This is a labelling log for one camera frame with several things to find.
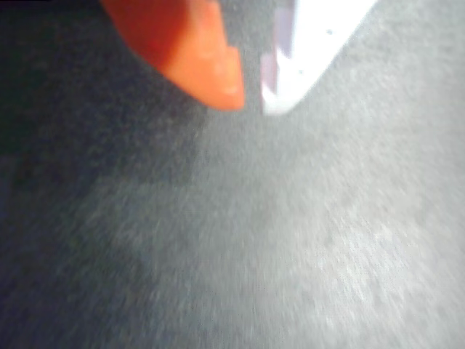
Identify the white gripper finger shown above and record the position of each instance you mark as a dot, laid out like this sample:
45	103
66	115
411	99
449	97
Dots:
312	47

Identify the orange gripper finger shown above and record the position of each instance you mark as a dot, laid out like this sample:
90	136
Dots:
189	51

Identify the grey felt mat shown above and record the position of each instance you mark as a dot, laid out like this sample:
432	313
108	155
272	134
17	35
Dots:
254	236

